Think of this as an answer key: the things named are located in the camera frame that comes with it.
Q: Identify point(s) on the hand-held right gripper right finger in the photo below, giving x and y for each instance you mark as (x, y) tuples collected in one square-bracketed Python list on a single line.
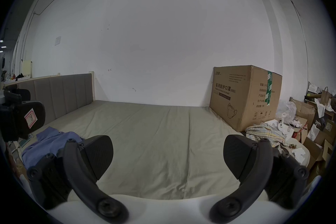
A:
[(259, 170)]

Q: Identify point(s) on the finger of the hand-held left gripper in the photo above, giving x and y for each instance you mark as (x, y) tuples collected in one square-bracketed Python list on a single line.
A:
[(17, 94), (15, 123)]

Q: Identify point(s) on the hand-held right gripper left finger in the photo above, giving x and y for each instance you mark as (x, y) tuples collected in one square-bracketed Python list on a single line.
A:
[(78, 173)]

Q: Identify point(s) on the blue shirt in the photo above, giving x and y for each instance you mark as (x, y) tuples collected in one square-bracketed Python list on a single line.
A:
[(44, 141)]

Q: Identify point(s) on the plaid cloth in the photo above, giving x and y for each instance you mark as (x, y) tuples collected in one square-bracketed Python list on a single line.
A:
[(265, 131)]

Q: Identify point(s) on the grey padded headboard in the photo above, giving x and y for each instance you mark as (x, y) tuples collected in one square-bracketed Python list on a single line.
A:
[(65, 91)]

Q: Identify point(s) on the white hand controller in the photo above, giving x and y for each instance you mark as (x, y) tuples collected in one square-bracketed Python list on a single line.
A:
[(280, 124)]

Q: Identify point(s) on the small brown cardboard box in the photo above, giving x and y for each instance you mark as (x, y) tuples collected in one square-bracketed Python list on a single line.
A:
[(315, 152)]

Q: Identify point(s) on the clear plastic bag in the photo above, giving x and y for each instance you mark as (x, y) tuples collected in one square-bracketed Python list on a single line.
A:
[(287, 108)]

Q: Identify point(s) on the open brown cardboard box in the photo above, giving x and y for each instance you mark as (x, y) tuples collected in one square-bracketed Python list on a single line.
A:
[(305, 110)]

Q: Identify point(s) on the large printed cardboard carton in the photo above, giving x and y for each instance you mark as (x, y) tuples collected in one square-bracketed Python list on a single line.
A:
[(236, 97)]

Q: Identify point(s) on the bed with beige sheet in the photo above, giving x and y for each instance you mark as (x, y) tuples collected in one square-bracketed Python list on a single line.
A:
[(162, 139)]

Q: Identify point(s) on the brown paper bag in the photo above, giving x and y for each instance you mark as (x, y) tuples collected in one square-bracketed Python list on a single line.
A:
[(325, 97)]

